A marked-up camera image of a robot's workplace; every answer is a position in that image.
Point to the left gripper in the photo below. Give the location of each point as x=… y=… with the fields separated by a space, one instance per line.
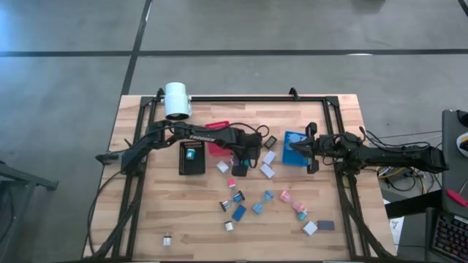
x=252 y=144

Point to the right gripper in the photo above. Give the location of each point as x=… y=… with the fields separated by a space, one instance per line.
x=325 y=148

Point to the white box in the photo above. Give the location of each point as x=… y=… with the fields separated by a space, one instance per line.
x=269 y=158
x=267 y=171

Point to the black capped sand hourglass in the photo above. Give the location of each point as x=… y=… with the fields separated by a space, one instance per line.
x=238 y=198

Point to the pink capped sand hourglass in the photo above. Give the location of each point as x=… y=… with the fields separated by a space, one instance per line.
x=285 y=196

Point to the blue box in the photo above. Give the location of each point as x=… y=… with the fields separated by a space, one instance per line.
x=239 y=213

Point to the teal white wall charger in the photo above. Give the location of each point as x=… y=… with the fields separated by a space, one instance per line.
x=190 y=155
x=302 y=216

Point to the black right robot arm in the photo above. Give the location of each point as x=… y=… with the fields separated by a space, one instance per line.
x=402 y=158

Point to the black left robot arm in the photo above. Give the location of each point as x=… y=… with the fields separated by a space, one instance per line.
x=203 y=138

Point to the blue plastic basket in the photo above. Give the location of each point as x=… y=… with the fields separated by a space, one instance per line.
x=292 y=159

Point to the small purple charger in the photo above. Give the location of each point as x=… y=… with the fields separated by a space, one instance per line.
x=234 y=160

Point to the small black case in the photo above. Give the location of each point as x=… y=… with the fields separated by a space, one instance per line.
x=270 y=142

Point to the red plastic basket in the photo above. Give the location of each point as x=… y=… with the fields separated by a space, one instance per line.
x=219 y=150

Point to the black plastic basket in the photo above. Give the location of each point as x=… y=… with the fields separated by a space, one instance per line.
x=192 y=168

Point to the white charger with black end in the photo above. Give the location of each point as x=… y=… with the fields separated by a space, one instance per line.
x=229 y=226

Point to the dark grey flat box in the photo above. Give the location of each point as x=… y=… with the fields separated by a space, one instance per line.
x=325 y=225

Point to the white cylindrical lamp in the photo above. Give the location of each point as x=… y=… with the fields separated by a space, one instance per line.
x=177 y=98

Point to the white paper sheet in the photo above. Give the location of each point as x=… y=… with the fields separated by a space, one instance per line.
x=396 y=226

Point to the black desk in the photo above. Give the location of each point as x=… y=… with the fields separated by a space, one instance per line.
x=451 y=164

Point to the black keyboard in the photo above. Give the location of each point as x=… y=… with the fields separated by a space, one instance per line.
x=451 y=237

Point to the black metal stand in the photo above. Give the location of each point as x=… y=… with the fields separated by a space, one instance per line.
x=25 y=180

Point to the black frame clamp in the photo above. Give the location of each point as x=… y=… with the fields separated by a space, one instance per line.
x=159 y=94
x=293 y=93

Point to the black aluminium table frame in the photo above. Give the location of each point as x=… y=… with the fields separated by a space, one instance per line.
x=256 y=98

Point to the white cube wall charger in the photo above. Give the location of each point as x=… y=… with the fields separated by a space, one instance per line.
x=310 y=228

